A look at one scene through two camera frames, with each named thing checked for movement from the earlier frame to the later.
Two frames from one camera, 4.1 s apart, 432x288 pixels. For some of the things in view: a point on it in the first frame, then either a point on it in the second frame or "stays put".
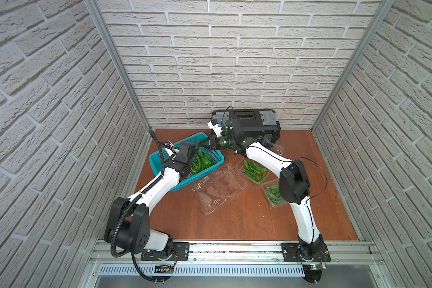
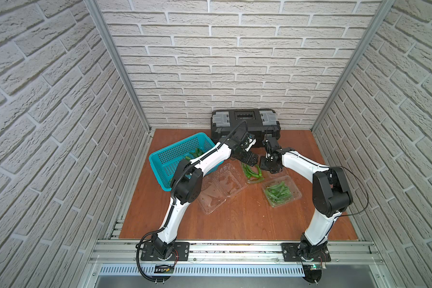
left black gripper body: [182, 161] -> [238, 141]
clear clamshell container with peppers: [214, 188] stays put
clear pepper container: [272, 190] stays put
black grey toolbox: [252, 122] stays put
